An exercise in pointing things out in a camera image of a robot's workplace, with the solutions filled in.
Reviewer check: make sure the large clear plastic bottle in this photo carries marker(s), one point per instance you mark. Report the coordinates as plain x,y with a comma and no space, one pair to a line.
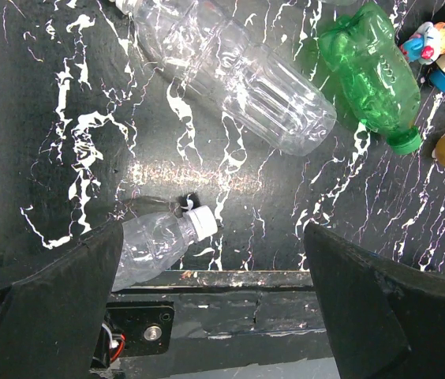
215,56

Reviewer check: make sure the crushed clear bottle white cap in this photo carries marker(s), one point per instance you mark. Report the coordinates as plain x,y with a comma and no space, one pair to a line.
153,243

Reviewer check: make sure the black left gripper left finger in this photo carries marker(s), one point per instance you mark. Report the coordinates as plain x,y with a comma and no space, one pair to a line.
52,306

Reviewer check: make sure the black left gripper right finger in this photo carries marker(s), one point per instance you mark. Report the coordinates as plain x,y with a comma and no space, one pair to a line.
383,319

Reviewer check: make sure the small colourful toy figure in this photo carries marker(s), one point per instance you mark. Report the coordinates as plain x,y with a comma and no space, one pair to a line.
426,44

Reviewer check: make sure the green plastic bottle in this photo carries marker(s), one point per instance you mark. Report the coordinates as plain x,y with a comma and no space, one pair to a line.
374,76

